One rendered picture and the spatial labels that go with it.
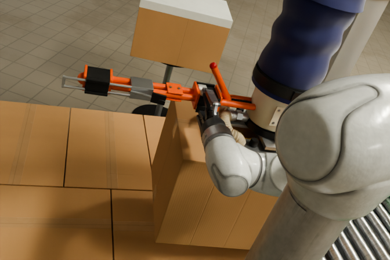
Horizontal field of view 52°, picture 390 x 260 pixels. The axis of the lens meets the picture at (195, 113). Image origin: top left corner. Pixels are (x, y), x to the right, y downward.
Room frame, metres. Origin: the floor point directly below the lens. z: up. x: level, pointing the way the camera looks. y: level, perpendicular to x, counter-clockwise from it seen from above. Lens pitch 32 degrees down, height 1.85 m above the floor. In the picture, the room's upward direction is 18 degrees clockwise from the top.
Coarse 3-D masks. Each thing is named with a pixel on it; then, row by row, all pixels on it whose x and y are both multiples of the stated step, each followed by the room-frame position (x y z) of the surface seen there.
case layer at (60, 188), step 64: (0, 128) 1.44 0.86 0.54; (64, 128) 1.58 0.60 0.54; (128, 128) 1.74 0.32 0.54; (0, 192) 1.08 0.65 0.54; (64, 192) 1.18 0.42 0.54; (128, 192) 1.29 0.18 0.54; (0, 256) 0.82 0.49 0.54; (64, 256) 0.90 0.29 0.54; (128, 256) 0.98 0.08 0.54; (192, 256) 1.07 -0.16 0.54
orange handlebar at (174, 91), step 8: (120, 80) 1.08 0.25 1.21; (128, 80) 1.09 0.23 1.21; (112, 88) 1.03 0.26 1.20; (120, 88) 1.04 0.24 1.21; (128, 88) 1.04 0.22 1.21; (160, 88) 1.12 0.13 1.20; (168, 88) 1.11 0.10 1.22; (176, 88) 1.12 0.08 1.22; (184, 88) 1.15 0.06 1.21; (192, 88) 1.16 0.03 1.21; (168, 96) 1.09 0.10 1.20; (176, 96) 1.09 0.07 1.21; (184, 96) 1.10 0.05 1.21; (192, 96) 1.11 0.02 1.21; (232, 96) 1.20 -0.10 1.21; (240, 96) 1.21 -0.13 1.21; (224, 104) 1.15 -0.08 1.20; (232, 104) 1.16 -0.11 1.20; (240, 104) 1.17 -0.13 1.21; (248, 104) 1.18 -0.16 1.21
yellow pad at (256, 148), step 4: (248, 140) 1.15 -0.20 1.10; (252, 140) 1.12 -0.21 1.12; (256, 140) 1.12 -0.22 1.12; (260, 140) 1.17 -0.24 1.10; (248, 144) 1.13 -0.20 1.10; (252, 144) 1.11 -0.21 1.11; (256, 144) 1.11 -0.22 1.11; (260, 144) 1.15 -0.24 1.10; (248, 148) 1.10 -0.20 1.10; (252, 148) 1.11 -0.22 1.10; (256, 148) 1.12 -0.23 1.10; (260, 148) 1.12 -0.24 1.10; (260, 152) 1.10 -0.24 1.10; (264, 152) 1.11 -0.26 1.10; (268, 152) 1.12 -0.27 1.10; (272, 152) 1.12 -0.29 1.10
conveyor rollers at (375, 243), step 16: (384, 208) 1.74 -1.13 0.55; (352, 224) 1.54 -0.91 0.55; (368, 224) 1.58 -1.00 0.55; (384, 224) 1.67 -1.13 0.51; (352, 240) 1.47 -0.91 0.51; (368, 240) 1.50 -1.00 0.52; (384, 240) 1.52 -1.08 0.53; (336, 256) 1.30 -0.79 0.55; (352, 256) 1.33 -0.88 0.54; (368, 256) 1.37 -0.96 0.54; (384, 256) 1.40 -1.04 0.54
